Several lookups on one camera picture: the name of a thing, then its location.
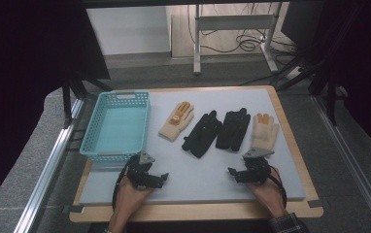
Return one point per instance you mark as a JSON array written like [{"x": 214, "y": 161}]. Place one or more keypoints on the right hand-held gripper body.
[{"x": 257, "y": 168}]

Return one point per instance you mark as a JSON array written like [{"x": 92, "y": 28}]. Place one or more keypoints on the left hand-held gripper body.
[{"x": 138, "y": 171}]

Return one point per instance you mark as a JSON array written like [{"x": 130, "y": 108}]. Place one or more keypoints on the cream orange knit glove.
[{"x": 264, "y": 132}]

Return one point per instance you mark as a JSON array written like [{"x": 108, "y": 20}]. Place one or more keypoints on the person's left hand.
[{"x": 130, "y": 199}]

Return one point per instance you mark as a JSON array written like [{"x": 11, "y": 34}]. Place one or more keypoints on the person's right hand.
[{"x": 269, "y": 194}]

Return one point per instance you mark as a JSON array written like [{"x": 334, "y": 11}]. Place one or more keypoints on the black glove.
[
  {"x": 233, "y": 131},
  {"x": 202, "y": 134}
]

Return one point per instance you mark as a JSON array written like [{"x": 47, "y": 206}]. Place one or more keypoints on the wooden table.
[{"x": 186, "y": 212}]

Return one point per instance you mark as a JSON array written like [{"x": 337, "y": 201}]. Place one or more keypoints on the turquoise plastic basket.
[{"x": 118, "y": 129}]

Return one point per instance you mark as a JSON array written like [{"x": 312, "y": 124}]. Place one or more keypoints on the cream orange glove with tag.
[{"x": 175, "y": 124}]

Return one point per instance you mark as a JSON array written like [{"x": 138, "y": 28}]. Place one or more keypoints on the black tripod stand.
[
  {"x": 319, "y": 71},
  {"x": 73, "y": 93}
]

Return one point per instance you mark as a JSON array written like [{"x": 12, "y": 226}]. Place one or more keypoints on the white power strip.
[{"x": 293, "y": 73}]

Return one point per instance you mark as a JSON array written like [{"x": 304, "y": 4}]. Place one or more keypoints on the black curtain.
[
  {"x": 21, "y": 64},
  {"x": 364, "y": 64}
]

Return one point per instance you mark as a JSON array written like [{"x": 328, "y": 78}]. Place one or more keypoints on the aluminium rail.
[
  {"x": 49, "y": 161},
  {"x": 352, "y": 161}
]

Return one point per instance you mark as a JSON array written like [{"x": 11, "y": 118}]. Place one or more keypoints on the white metal desk frame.
[{"x": 235, "y": 22}]

